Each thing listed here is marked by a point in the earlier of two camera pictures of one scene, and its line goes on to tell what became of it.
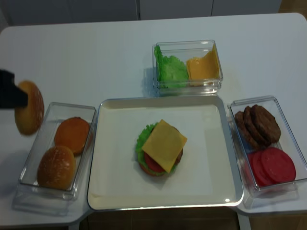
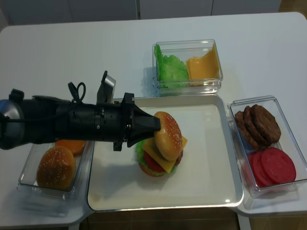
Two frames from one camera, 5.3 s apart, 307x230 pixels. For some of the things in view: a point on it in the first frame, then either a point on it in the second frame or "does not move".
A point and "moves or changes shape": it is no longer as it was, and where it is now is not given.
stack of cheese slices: [204, 70] does not move
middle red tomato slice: [257, 170] does not move
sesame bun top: [28, 119] moves or changes shape
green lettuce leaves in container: [172, 73] does not move
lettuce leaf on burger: [141, 141] does not move
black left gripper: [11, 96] -> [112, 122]
